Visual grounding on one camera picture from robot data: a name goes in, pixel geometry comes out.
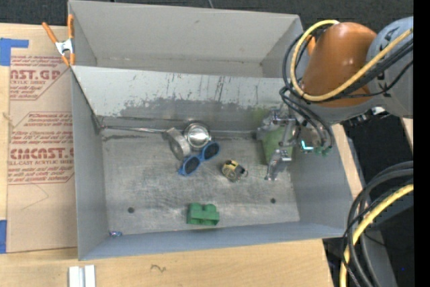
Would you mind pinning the grey tape roll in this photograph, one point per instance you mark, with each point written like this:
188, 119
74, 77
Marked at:
178, 144

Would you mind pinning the light green soft object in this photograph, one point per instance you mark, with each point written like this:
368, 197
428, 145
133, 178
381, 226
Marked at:
273, 144

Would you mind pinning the small blue-purple scrap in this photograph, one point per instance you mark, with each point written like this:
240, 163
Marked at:
115, 233

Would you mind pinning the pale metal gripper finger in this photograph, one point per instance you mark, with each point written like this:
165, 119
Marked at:
277, 164
268, 126

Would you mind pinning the grey metal bin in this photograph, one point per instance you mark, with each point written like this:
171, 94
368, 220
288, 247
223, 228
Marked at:
151, 185

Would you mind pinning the yellow and black tape measure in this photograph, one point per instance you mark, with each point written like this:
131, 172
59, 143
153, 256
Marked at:
231, 169

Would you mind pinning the brown cardboard board, red print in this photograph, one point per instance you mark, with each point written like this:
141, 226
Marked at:
37, 205

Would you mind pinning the shiny metal cup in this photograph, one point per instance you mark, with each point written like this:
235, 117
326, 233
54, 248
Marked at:
197, 135

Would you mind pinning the green toy brick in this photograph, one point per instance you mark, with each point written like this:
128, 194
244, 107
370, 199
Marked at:
202, 214

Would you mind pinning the blue sunglasses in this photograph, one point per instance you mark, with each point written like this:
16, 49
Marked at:
198, 159

